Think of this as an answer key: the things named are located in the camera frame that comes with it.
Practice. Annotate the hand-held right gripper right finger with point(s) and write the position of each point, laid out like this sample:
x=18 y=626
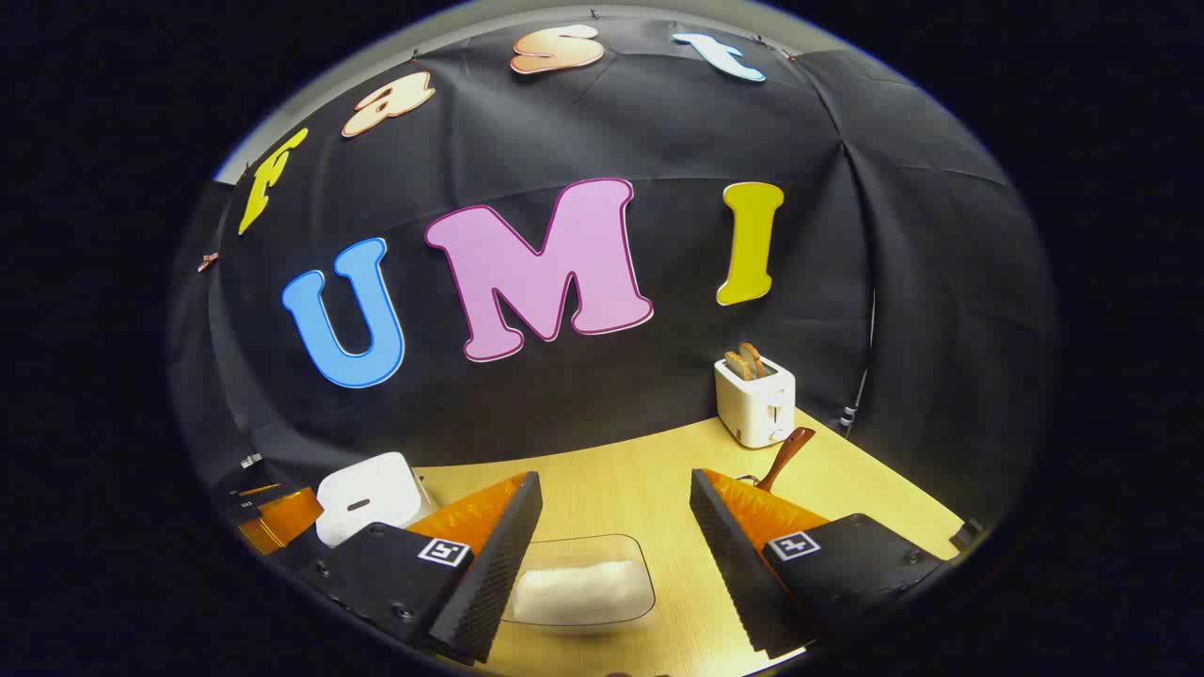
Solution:
x=734 y=564

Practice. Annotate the brown toast slice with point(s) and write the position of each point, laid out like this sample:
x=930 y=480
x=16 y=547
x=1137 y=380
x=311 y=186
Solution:
x=736 y=365
x=752 y=357

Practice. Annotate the white toaster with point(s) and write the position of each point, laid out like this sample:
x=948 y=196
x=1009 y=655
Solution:
x=752 y=409

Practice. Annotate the small copper clip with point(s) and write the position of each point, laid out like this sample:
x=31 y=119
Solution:
x=208 y=261

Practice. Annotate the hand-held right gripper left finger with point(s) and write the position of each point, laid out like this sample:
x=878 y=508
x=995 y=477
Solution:
x=489 y=583

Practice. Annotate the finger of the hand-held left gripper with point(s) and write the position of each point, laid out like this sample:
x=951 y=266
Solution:
x=282 y=522

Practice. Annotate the brown wooden spoon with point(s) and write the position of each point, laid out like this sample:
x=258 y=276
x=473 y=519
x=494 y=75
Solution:
x=788 y=451

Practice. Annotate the white rice cooker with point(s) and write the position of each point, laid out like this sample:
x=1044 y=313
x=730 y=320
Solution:
x=367 y=484

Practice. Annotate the clear plastic tray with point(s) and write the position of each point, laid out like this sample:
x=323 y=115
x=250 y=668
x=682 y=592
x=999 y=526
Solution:
x=583 y=550

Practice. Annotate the black table clamp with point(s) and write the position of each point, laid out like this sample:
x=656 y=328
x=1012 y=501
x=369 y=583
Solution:
x=967 y=534

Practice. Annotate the large white rice pile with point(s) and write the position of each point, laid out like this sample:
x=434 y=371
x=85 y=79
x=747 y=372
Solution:
x=583 y=592

